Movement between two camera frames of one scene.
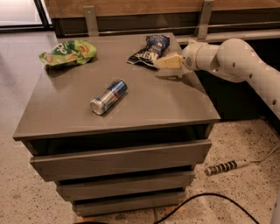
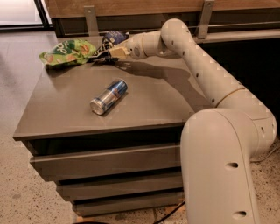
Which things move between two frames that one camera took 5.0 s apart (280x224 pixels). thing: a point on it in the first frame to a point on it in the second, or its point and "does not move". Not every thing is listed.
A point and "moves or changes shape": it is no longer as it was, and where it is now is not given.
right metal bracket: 206,17 does not move
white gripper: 188,57 to 135,47
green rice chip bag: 69,52 does not move
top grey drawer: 101,163 does not move
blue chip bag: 156,45 moves or changes shape
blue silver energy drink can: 100,103 does not move
